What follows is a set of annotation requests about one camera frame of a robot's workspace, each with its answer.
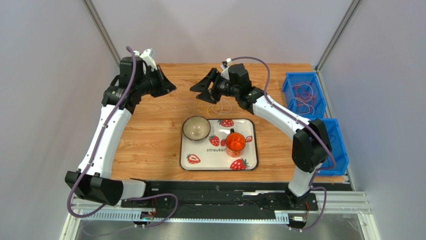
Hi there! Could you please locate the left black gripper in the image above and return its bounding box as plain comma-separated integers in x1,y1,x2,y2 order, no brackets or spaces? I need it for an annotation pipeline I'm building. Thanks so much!
135,65,177,98

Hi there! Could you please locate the yellow cable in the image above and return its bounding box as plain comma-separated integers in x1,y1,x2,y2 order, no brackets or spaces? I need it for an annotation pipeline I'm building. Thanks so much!
196,98,224,114

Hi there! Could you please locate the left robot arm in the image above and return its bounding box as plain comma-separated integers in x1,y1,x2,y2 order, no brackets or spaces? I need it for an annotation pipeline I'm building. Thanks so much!
64,55,176,206

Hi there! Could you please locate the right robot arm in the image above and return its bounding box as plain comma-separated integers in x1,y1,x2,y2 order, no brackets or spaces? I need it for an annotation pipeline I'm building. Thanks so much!
189,63,332,199

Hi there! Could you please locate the beige ceramic bowl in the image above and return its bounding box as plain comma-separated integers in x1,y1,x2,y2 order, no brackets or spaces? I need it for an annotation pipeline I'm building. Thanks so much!
182,115,211,141

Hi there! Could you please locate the orange transparent mug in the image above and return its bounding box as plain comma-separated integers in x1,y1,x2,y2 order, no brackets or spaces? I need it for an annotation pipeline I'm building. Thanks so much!
225,128,247,158

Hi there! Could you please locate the white strawberry tray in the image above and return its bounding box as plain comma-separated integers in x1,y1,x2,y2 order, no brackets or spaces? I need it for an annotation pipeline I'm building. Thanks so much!
180,118,259,171

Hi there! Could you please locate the far blue plastic bin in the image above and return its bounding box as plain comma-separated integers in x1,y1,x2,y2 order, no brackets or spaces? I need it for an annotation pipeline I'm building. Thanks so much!
281,72,327,119

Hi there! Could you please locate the blue plastic bin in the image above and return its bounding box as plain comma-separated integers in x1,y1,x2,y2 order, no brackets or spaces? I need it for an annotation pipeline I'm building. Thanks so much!
318,118,349,177
281,72,327,119

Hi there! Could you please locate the near blue plastic bin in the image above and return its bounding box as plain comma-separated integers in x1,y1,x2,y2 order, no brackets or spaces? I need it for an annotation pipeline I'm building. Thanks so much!
318,118,349,177

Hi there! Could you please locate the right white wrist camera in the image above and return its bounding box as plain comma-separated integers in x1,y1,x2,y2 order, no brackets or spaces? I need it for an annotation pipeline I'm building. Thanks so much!
220,58,232,80

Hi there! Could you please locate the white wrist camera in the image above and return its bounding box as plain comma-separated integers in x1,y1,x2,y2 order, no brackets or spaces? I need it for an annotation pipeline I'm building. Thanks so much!
133,48,158,73
220,58,232,80

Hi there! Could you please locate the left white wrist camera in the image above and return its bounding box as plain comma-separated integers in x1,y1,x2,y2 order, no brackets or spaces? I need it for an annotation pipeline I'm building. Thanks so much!
133,48,158,73

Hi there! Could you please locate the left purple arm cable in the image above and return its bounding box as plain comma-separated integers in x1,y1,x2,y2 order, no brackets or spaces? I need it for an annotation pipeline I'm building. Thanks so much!
66,45,179,229

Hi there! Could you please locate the aluminium frame rail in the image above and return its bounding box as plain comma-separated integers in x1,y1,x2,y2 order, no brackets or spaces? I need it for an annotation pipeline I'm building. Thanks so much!
60,186,380,240

